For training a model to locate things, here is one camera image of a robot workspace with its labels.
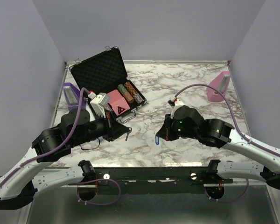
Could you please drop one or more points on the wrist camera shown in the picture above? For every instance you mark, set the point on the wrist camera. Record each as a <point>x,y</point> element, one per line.
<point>98,103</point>
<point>175,103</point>

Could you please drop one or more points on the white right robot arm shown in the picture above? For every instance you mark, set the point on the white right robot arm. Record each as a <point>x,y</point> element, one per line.
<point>185,122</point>

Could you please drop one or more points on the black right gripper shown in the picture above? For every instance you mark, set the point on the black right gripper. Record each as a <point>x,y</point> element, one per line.
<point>165,131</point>

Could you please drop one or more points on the pink metronome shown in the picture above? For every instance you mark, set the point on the pink metronome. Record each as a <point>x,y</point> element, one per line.
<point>221,83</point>

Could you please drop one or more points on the purple metronome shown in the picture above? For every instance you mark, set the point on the purple metronome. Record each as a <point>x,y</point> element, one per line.
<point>71,94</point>

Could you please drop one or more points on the grey poker chip stack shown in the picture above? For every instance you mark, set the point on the grey poker chip stack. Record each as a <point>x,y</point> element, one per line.
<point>138,98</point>

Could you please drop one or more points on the pink playing card deck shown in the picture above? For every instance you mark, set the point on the pink playing card deck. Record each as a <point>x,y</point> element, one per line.
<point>118,103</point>

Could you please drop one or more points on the blue key tag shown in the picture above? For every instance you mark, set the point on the blue key tag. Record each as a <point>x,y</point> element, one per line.
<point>157,140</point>

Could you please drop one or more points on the black poker chip case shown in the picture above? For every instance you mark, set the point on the black poker chip case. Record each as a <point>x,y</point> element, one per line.
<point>103,73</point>

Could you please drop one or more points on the green poker chip stack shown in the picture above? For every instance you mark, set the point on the green poker chip stack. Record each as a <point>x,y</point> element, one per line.
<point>122,88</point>

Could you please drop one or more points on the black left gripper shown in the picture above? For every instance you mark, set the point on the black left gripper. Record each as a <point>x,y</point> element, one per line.
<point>115,129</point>

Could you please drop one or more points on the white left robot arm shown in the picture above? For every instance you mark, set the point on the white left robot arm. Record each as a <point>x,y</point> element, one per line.
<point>22,183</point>

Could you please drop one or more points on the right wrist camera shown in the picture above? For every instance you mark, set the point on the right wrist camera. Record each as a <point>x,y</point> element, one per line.
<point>175,103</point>

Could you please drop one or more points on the brown poker chip stack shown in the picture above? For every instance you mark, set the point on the brown poker chip stack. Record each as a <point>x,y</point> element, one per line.
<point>128,97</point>

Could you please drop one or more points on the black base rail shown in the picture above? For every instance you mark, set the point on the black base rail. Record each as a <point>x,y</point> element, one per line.
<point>152,180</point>

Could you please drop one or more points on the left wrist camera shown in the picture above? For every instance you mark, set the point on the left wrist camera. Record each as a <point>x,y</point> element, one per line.
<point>98,103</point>

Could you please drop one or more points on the orange poker chip stack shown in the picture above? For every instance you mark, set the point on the orange poker chip stack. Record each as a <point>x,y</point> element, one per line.
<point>130,88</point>

